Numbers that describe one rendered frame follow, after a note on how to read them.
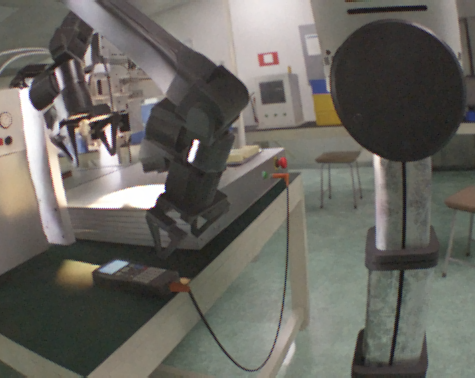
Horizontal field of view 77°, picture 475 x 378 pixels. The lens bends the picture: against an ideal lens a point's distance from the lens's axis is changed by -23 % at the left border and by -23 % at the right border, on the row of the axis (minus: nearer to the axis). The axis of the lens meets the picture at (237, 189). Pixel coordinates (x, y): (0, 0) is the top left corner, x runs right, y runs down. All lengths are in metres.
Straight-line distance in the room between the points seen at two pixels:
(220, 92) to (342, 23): 0.18
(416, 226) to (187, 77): 0.34
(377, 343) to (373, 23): 0.43
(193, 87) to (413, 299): 0.40
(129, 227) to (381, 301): 0.62
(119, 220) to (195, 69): 0.55
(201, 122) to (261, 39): 4.88
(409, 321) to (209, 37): 5.33
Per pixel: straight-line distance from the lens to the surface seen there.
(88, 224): 1.02
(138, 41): 0.50
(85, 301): 0.71
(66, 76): 0.71
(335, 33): 0.40
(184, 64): 0.47
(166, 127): 0.53
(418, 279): 0.50
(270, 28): 5.29
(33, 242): 1.06
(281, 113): 3.51
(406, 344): 0.57
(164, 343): 0.65
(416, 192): 0.47
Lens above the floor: 1.06
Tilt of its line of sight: 13 degrees down
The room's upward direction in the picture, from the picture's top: 8 degrees counter-clockwise
